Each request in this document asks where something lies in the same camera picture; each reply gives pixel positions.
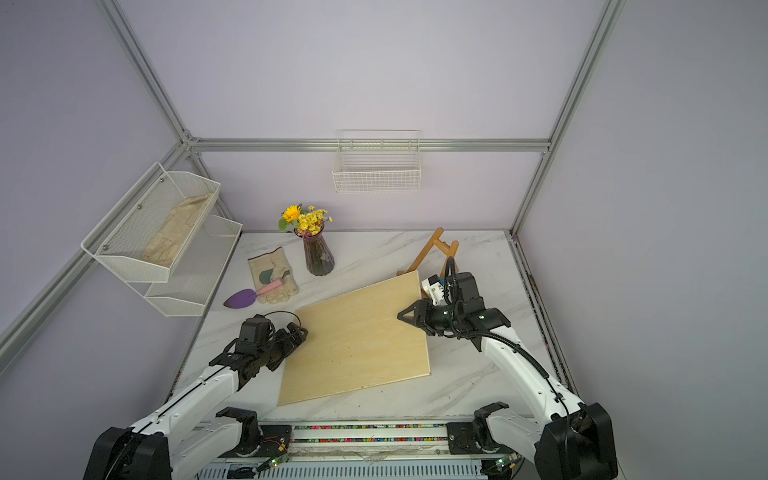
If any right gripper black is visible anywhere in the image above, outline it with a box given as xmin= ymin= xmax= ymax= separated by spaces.
xmin=399 ymin=298 xmax=465 ymax=335

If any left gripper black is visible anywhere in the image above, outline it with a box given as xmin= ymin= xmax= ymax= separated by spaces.
xmin=259 ymin=323 xmax=308 ymax=374

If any light plywood board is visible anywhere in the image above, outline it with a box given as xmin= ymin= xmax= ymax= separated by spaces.
xmin=277 ymin=271 xmax=431 ymax=406

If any wooden easel frame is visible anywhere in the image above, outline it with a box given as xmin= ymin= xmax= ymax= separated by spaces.
xmin=396 ymin=227 xmax=460 ymax=276

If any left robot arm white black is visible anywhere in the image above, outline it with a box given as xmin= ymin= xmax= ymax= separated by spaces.
xmin=84 ymin=315 xmax=309 ymax=479

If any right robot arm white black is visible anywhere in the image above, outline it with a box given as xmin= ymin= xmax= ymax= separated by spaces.
xmin=397 ymin=272 xmax=619 ymax=479

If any purple pink garden trowel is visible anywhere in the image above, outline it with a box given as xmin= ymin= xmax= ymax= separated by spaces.
xmin=223 ymin=279 xmax=283 ymax=309

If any dark glass vase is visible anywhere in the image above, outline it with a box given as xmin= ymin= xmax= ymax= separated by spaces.
xmin=302 ymin=232 xmax=335 ymax=276

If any yellow flower bouquet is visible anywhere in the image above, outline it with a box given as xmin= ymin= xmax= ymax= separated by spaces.
xmin=278 ymin=204 xmax=333 ymax=237

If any beige glove in shelf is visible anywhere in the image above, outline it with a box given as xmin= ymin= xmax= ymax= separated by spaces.
xmin=141 ymin=194 xmax=212 ymax=267

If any white two-tier mesh shelf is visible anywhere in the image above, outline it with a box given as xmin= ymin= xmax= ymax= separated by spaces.
xmin=81 ymin=163 xmax=242 ymax=318

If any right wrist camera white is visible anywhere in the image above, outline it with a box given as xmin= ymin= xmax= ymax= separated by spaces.
xmin=421 ymin=275 xmax=446 ymax=306

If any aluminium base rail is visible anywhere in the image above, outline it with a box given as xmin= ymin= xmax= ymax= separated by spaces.
xmin=197 ymin=416 xmax=616 ymax=464

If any grey slotted cable duct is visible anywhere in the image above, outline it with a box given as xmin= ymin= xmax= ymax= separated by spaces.
xmin=192 ymin=459 xmax=487 ymax=479

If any white wire wall basket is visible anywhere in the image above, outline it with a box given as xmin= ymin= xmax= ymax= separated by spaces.
xmin=332 ymin=129 xmax=422 ymax=194

